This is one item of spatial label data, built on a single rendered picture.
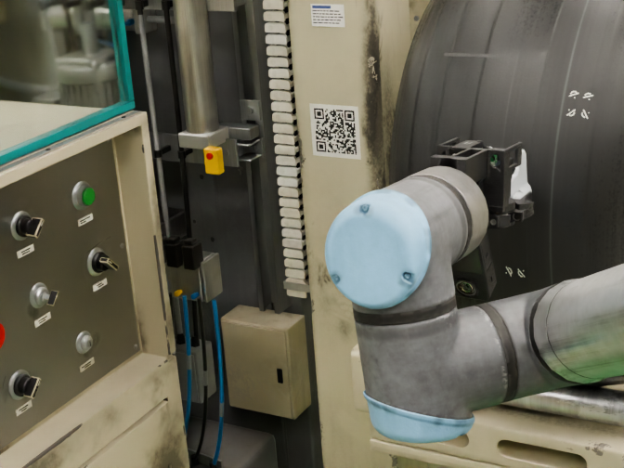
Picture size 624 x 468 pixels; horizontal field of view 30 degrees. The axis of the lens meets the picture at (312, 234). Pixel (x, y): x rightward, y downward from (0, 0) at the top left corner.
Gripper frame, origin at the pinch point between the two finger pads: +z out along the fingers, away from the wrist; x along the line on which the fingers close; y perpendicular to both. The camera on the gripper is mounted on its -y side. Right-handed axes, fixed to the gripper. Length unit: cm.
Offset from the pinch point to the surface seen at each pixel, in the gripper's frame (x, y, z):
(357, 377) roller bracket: 26.1, -31.3, 13.6
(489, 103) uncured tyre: 4.3, 9.0, 3.2
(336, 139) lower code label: 33.0, -0.2, 21.2
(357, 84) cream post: 29.3, 7.7, 20.3
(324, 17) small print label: 33.7, 16.7, 19.2
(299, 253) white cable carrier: 41, -18, 25
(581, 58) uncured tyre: -5.0, 14.1, 5.9
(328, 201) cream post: 35.0, -9.4, 22.4
